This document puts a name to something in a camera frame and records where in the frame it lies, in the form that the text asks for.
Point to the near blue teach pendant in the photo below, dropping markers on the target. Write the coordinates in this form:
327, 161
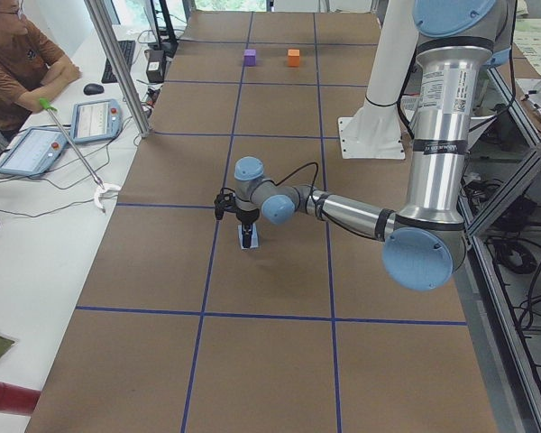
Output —
34, 152

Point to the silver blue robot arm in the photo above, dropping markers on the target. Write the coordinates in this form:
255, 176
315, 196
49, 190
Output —
424, 241

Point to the person in brown shirt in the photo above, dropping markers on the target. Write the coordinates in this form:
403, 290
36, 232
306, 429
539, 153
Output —
32, 67

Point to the aluminium frame post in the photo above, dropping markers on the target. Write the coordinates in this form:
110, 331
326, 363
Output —
104, 29

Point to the black power adapter box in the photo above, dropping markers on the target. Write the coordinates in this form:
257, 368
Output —
156, 66

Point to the black computer mouse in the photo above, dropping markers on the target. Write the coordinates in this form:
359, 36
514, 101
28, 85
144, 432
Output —
92, 89

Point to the light blue foam block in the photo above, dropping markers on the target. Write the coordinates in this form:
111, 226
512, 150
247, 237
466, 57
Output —
248, 237

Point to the green handled reacher grabber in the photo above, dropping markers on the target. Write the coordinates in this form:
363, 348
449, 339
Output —
101, 187

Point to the purple foam block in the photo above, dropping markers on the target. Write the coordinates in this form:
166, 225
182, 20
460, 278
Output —
249, 57

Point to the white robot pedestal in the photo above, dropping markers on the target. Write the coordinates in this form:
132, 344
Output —
374, 131

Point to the orange foam block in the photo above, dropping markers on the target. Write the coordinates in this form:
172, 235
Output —
293, 58

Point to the blue teach pendant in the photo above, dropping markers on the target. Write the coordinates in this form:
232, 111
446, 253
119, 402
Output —
34, 152
96, 121

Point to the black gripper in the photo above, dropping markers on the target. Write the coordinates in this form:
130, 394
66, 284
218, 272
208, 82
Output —
246, 216

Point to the far blue teach pendant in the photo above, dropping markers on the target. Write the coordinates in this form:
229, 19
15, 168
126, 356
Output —
96, 121

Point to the red cylinder bottle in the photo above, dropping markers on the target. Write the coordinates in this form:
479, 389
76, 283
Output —
17, 400

